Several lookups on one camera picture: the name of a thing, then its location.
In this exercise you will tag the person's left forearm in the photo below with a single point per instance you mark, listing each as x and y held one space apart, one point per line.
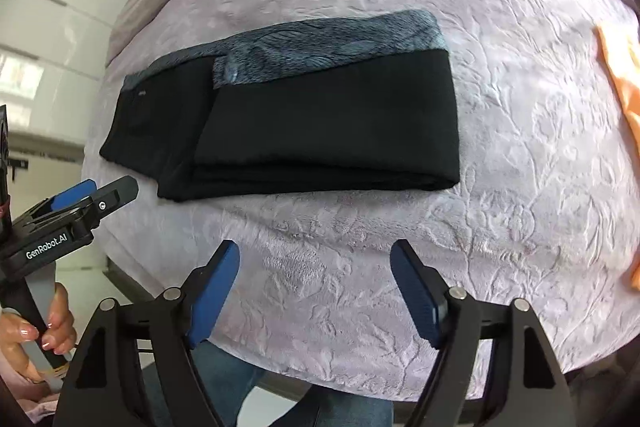
25 404

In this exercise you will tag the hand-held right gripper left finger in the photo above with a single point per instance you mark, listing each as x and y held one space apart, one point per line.
215 297

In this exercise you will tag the person's blue jeans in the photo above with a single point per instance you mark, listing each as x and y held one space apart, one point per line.
235 387

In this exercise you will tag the bed with pale pink quilt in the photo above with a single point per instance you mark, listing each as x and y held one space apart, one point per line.
350 257

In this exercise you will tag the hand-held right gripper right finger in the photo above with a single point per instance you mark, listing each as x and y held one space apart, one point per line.
415 292

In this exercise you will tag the black pants with grey band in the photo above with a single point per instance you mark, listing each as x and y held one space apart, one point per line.
325 132

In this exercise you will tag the white glossy wardrobe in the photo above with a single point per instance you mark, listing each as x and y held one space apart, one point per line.
60 17

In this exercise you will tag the person's left hand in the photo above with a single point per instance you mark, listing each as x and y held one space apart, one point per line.
60 327

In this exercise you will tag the orange cloth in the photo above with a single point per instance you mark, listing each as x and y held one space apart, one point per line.
625 82

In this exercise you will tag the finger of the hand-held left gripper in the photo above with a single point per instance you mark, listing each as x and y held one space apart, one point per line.
75 194
115 193

